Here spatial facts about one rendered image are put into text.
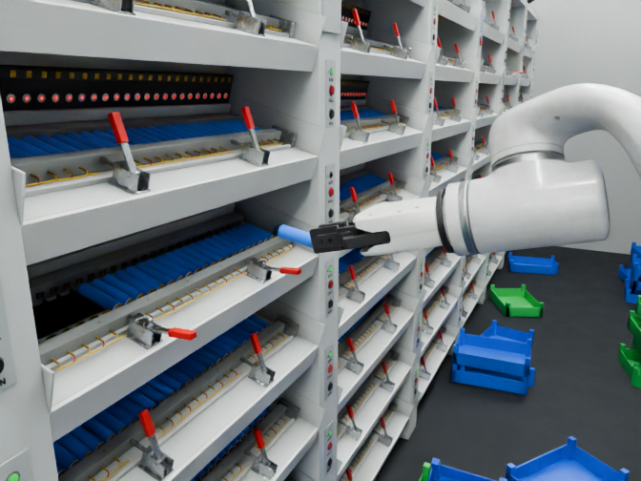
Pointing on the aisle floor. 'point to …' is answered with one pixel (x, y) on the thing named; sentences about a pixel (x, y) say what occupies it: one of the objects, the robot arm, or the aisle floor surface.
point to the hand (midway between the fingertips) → (330, 237)
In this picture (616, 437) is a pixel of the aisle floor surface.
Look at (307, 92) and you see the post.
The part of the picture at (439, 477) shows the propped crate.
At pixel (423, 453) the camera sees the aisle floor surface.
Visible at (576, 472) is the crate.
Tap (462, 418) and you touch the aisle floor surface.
